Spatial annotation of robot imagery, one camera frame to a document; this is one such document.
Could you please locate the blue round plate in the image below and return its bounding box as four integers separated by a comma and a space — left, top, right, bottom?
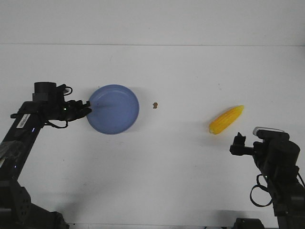
87, 84, 140, 135

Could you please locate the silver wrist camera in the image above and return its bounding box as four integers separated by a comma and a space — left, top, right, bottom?
253, 126, 285, 136

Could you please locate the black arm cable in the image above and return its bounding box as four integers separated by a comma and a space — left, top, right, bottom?
44, 84, 73, 129
249, 167, 305, 207

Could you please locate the yellow corn cob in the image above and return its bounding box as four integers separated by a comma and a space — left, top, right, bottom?
209, 105, 244, 135

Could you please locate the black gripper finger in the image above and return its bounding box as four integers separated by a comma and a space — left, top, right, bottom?
239, 134, 246, 147
81, 101, 91, 107
80, 107, 92, 117
233, 132, 241, 146

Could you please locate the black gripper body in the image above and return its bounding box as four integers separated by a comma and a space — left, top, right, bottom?
53, 84, 79, 121
229, 144, 254, 156

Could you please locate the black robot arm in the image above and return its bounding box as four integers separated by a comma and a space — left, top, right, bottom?
230, 129, 305, 229
0, 82, 92, 229

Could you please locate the small brown table mark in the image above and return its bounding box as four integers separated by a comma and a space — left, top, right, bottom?
153, 102, 158, 109

